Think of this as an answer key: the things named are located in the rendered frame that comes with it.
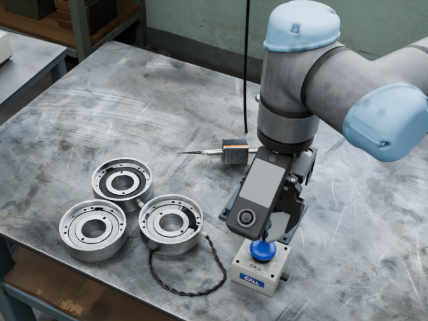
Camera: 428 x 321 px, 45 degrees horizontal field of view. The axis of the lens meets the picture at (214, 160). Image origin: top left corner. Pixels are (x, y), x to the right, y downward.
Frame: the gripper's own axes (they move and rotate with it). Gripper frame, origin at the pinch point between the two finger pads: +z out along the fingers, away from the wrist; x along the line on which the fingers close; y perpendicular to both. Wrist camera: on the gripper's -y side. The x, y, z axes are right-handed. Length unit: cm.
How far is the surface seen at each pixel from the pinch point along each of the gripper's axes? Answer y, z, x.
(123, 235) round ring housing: -5.9, 4.8, 21.2
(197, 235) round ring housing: -0.6, 4.9, 10.8
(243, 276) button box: -3.6, 5.5, 1.3
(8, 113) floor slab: 80, 89, 149
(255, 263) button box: -2.0, 3.7, 0.2
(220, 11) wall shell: 161, 58, 83
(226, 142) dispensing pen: 21.1, 4.0, 16.0
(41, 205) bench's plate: -4.9, 8.3, 39.2
